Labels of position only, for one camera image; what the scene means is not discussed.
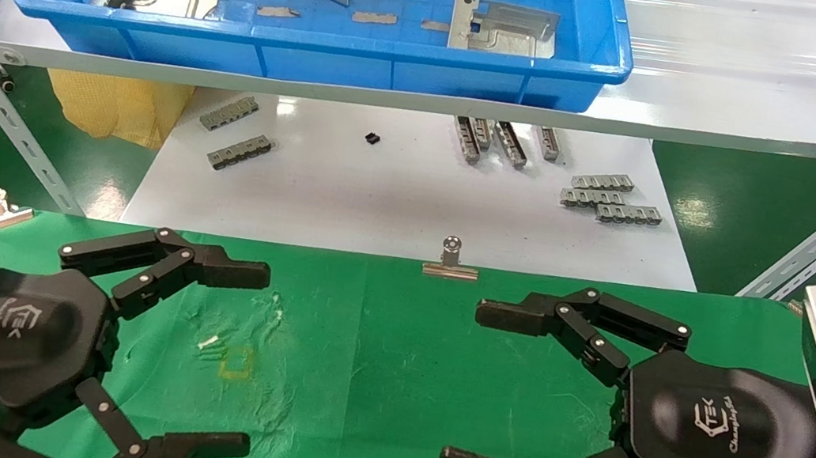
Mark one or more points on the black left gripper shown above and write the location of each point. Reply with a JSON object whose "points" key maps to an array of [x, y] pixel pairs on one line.
{"points": [[2, 332]]}

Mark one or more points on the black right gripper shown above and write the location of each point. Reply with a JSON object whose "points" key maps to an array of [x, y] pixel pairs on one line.
{"points": [[715, 432]]}

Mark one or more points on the small white scrap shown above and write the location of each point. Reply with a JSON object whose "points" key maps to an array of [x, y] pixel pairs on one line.
{"points": [[208, 342]]}

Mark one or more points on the green table cloth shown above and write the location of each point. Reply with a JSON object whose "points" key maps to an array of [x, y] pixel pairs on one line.
{"points": [[372, 368]]}

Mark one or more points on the grey slotted metal strip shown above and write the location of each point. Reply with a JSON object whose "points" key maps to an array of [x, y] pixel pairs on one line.
{"points": [[511, 145], [466, 141], [603, 181], [483, 132], [549, 144], [229, 114], [239, 152], [588, 198], [629, 215]]}

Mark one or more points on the yellow mesh bag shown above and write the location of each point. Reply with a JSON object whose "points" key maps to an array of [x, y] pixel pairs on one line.
{"points": [[113, 108]]}

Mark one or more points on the small black plastic part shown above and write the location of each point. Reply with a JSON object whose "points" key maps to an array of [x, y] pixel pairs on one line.
{"points": [[372, 138]]}

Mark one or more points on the blue plastic tray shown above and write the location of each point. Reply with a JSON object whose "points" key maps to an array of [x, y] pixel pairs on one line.
{"points": [[320, 57]]}

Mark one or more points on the grey tape strip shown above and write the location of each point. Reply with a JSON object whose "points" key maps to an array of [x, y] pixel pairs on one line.
{"points": [[374, 17], [435, 25], [279, 11]]}

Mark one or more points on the white shelf board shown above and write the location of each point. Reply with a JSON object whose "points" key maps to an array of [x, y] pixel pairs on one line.
{"points": [[713, 104]]}

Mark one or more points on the translucent corrugated plastic sheet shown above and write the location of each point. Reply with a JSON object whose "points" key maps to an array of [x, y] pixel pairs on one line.
{"points": [[738, 36]]}

